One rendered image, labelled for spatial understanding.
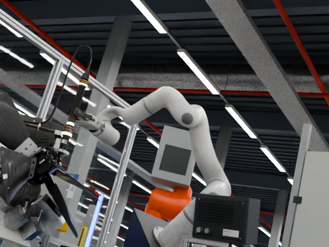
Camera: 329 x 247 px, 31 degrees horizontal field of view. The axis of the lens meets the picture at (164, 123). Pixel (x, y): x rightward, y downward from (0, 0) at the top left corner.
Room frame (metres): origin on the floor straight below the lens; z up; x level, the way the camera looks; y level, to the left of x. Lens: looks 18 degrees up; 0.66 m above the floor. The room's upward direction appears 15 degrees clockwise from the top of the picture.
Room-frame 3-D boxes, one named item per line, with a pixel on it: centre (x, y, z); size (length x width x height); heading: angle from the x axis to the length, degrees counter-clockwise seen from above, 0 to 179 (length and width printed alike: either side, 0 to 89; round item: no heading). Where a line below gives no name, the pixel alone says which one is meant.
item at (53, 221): (2.68, 0.41, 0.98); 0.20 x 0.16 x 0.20; 53
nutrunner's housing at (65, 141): (2.62, 0.42, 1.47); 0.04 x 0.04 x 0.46
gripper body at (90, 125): (2.71, 0.36, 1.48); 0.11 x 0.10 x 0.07; 143
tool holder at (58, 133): (2.62, 0.43, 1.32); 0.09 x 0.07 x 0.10; 87
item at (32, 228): (2.60, 0.44, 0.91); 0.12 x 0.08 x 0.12; 53
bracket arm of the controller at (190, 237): (2.52, -0.30, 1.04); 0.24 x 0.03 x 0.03; 53
